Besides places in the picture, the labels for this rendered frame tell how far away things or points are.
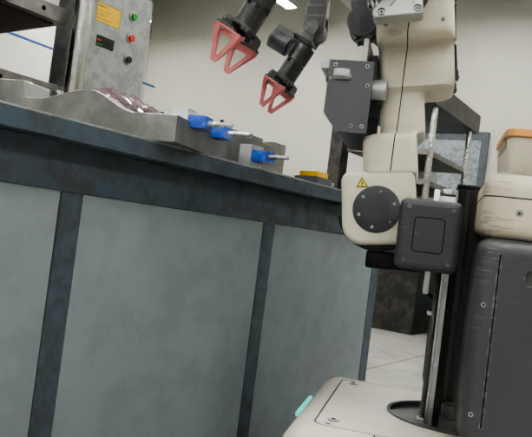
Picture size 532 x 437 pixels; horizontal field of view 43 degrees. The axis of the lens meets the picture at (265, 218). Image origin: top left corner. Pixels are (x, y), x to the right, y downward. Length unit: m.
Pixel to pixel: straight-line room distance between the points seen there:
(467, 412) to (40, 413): 0.80
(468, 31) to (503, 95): 0.93
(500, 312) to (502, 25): 7.40
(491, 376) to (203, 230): 0.70
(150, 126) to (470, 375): 0.79
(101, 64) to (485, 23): 6.65
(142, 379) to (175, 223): 0.35
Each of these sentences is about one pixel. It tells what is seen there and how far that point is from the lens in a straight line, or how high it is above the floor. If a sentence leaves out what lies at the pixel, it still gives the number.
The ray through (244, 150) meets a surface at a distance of 1.65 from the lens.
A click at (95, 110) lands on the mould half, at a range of 1.47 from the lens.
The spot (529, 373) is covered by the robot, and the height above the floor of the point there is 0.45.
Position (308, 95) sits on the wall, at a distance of 9.34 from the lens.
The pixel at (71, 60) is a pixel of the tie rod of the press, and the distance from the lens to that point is 2.30.
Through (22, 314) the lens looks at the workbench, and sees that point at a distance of 1.29.
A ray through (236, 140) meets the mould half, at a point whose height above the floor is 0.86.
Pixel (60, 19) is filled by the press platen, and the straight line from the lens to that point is 2.36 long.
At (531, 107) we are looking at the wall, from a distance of 8.25.
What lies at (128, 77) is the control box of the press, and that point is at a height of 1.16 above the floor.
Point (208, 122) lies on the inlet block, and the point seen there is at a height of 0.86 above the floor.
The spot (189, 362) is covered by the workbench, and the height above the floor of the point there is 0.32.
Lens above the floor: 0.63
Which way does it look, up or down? 2 degrees up
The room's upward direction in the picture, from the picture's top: 7 degrees clockwise
